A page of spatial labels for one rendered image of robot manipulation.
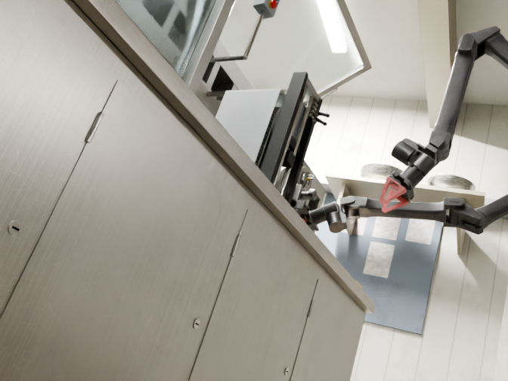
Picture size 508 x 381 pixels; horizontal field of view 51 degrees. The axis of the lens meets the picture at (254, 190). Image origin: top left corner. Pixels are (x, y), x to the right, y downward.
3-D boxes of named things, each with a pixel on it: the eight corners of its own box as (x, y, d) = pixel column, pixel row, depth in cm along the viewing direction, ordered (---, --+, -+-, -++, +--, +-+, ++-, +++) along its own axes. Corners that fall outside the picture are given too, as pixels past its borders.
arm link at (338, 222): (355, 212, 208) (354, 195, 203) (361, 232, 199) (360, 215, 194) (325, 217, 209) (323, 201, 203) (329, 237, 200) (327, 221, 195)
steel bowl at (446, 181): (472, 213, 416) (475, 198, 421) (473, 193, 387) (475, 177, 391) (425, 207, 431) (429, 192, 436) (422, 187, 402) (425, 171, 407)
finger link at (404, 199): (372, 198, 157) (393, 176, 158) (375, 208, 163) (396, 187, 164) (389, 211, 154) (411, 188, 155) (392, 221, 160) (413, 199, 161)
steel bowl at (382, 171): (407, 205, 439) (411, 190, 445) (403, 183, 406) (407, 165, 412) (360, 199, 457) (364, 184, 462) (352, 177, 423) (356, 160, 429)
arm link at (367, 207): (462, 218, 196) (464, 196, 189) (462, 230, 192) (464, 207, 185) (345, 212, 210) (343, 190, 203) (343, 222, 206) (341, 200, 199)
